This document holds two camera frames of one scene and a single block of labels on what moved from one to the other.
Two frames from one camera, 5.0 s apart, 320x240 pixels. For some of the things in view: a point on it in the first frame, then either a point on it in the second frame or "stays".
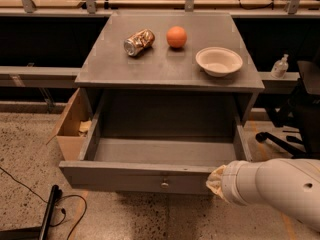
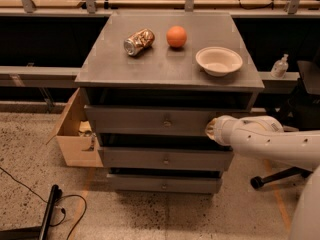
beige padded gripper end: (229, 181) → (221, 129)
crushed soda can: (138, 42) stays
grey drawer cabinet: (170, 75) stays
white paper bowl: (218, 61) stays
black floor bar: (56, 196) stays
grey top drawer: (149, 165) → (152, 122)
